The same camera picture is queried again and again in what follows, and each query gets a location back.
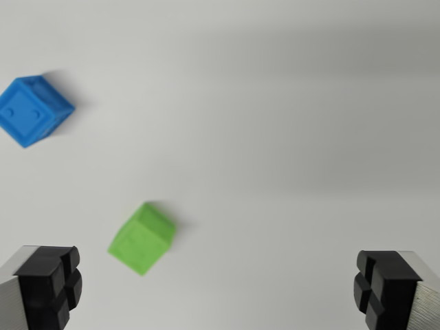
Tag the gripper left finger with black rubber pad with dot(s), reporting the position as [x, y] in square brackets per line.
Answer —
[41, 292]

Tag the gripper right finger with black rubber pad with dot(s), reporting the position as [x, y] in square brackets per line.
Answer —
[395, 292]

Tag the green embossed cube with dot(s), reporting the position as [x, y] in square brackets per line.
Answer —
[142, 240]

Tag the blue cube with two dots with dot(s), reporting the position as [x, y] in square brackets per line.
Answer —
[29, 111]

